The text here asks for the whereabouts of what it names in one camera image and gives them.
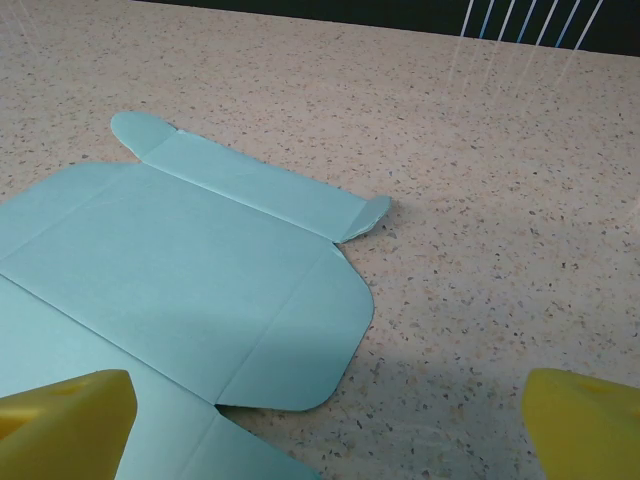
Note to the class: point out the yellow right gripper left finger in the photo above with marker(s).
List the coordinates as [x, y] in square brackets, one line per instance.
[60, 430]

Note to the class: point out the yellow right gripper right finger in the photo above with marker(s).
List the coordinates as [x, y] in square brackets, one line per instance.
[585, 435]

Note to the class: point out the light teal paper box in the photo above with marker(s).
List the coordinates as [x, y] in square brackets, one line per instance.
[175, 260]

